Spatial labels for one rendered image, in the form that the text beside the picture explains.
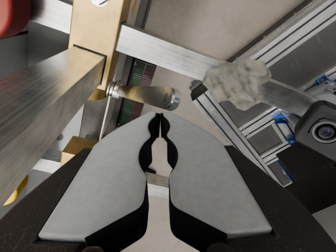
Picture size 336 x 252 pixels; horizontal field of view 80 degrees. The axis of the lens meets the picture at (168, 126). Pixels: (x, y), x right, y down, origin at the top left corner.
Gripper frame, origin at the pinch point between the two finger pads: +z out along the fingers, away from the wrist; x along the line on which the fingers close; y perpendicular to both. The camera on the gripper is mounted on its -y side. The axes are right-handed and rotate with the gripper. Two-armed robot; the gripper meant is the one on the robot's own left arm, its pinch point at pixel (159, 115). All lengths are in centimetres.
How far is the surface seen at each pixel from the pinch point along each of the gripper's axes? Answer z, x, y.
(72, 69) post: 6.8, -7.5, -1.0
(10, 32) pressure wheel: 11.3, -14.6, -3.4
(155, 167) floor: 101, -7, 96
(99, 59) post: 11.9, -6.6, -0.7
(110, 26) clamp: 13.7, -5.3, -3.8
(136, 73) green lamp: 30.5, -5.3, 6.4
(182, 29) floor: 101, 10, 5
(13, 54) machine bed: 33.7, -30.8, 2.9
